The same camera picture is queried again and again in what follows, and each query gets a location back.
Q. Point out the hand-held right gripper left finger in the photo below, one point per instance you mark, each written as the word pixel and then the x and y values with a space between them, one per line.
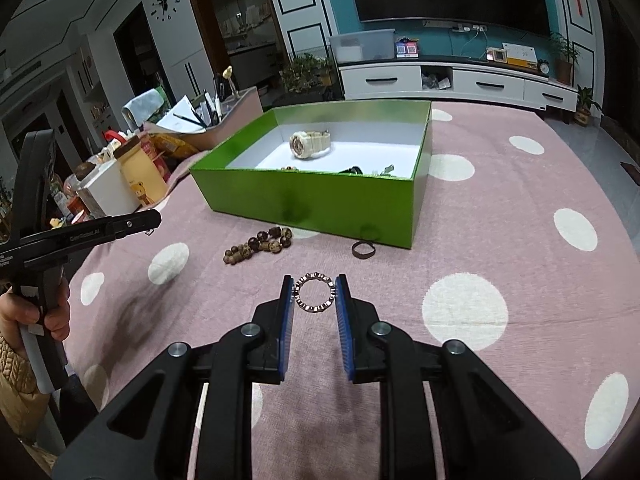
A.
pixel 286 325

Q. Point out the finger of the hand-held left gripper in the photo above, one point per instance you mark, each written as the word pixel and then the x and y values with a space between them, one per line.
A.
pixel 137 221

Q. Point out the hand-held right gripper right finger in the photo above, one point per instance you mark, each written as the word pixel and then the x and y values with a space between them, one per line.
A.
pixel 345 332

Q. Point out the green cardboard box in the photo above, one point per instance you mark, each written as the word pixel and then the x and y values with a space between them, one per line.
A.
pixel 300 205

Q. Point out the cream wrist watch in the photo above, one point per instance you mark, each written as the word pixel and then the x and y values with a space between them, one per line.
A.
pixel 307 142

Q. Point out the person's left forearm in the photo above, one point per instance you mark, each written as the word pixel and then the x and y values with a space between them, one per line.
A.
pixel 15 385

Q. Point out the person's left hand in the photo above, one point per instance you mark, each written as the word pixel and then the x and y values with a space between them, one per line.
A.
pixel 57 315

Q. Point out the white square box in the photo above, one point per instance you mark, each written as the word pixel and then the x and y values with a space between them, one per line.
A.
pixel 110 192

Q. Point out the yellow bear bottle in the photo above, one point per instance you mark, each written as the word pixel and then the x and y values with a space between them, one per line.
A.
pixel 142 175

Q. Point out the orange snack packet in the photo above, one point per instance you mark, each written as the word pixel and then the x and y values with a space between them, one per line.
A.
pixel 172 146

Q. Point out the white paper sheet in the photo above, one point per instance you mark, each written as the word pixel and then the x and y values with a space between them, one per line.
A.
pixel 180 115

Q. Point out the green white rolled bag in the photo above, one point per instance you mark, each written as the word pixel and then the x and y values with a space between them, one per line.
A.
pixel 142 105

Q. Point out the pink polka dot tablecloth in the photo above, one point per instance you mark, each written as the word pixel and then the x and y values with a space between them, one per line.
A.
pixel 450 240

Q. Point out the pink pen container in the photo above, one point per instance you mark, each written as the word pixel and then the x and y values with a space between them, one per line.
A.
pixel 240 115

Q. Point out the cluster of potted plants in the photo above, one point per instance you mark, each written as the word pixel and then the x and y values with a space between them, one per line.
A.
pixel 305 72

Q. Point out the white television cabinet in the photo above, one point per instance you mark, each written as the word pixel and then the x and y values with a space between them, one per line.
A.
pixel 380 80

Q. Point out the clear plastic storage box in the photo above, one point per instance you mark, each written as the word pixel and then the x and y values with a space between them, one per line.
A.
pixel 365 45

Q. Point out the colourful desk placard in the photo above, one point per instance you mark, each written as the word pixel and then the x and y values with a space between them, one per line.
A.
pixel 406 47

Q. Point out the small white device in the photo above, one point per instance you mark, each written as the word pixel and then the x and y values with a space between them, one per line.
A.
pixel 496 55

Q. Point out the white power strip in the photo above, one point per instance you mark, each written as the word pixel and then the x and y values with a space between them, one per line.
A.
pixel 455 25

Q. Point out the yellow white desk calendar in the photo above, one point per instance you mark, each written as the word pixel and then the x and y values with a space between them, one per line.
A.
pixel 520 55

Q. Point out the low potted plant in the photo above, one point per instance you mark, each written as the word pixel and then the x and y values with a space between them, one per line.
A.
pixel 585 107

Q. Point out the small black alarm clock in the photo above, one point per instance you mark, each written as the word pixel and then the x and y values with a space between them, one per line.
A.
pixel 544 67

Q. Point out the tall potted plant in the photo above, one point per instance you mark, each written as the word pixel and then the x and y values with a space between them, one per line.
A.
pixel 564 62

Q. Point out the black wall clock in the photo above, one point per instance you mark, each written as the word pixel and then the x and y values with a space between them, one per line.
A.
pixel 166 4

